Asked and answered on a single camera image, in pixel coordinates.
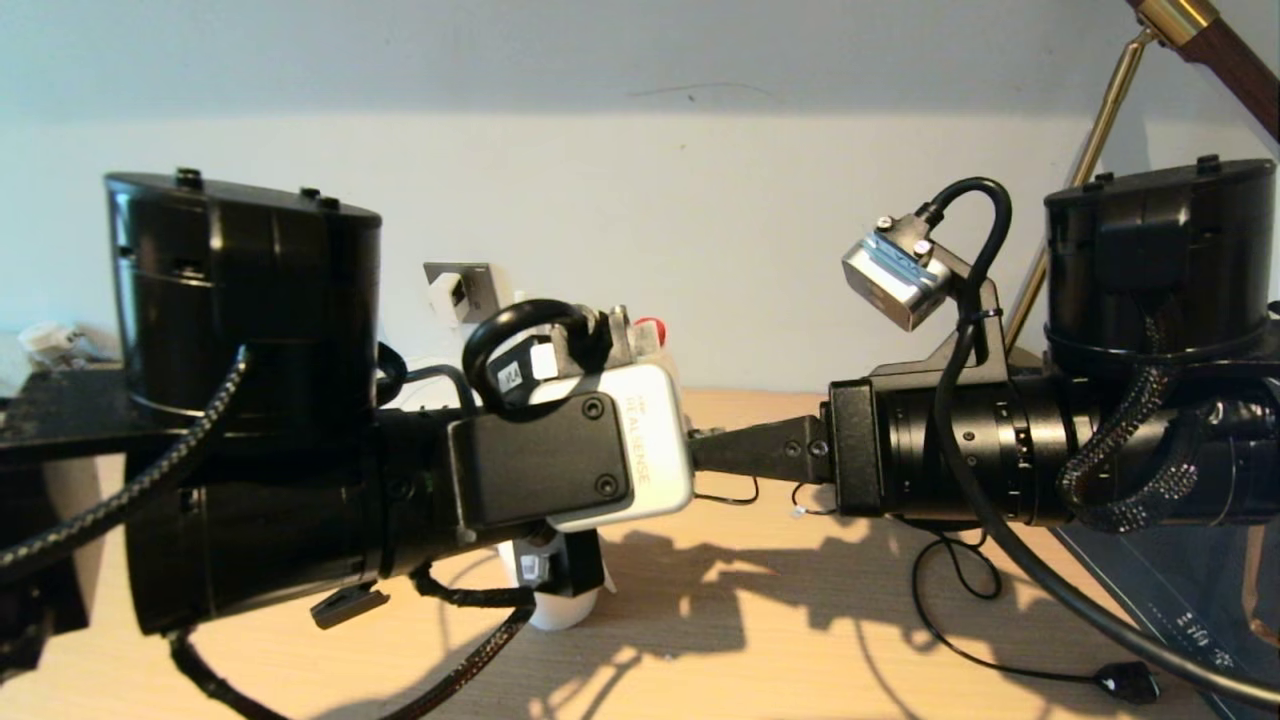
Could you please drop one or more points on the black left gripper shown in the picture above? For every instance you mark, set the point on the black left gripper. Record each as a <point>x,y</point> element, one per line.
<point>575,560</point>

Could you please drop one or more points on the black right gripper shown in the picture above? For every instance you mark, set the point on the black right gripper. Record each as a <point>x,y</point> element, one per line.
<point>857,450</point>

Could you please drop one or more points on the white power adapter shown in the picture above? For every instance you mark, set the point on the white power adapter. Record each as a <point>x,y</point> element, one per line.
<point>450,295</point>

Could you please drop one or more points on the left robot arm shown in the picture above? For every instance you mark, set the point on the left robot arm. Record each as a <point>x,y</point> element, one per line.
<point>250,320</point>

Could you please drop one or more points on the white toilet paper roll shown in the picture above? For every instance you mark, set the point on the white toilet paper roll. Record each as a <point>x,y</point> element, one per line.
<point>560,612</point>

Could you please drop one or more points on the water bottle red cap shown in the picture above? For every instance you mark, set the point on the water bottle red cap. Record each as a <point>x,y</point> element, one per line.
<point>650,330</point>

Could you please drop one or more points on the black plastic clip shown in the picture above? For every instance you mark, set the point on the black plastic clip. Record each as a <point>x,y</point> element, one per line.
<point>345,605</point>

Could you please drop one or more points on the dark blue gift bag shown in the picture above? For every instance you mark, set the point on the dark blue gift bag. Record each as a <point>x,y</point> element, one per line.
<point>1200,600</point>

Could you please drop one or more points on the brass desk lamp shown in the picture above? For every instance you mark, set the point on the brass desk lamp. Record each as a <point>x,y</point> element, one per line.
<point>1230,60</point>

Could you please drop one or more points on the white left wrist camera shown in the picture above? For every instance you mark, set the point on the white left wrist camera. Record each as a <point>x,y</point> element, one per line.
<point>640,440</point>

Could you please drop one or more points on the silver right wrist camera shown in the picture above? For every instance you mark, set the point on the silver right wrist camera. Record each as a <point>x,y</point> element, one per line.
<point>895,280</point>

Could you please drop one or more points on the grey wall socket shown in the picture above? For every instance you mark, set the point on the grey wall socket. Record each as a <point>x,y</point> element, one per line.
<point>485,285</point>

